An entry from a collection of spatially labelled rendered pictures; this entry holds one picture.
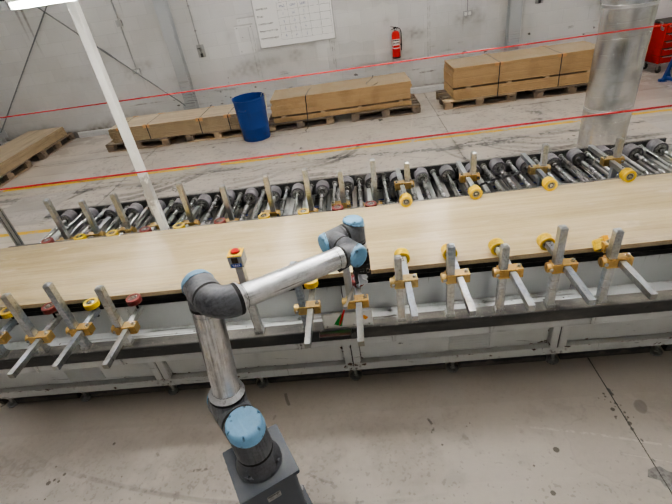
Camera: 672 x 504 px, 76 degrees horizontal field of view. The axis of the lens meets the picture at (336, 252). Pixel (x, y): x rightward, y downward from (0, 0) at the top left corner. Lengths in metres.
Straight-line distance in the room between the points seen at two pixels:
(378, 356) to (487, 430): 0.75
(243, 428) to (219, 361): 0.27
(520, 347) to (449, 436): 0.72
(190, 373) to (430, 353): 1.58
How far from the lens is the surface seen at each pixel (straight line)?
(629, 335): 3.22
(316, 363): 2.87
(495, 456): 2.68
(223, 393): 1.85
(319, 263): 1.59
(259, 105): 7.51
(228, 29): 9.13
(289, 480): 2.01
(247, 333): 2.40
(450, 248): 2.05
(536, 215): 2.81
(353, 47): 8.92
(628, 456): 2.86
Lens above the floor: 2.27
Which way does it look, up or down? 33 degrees down
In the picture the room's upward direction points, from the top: 9 degrees counter-clockwise
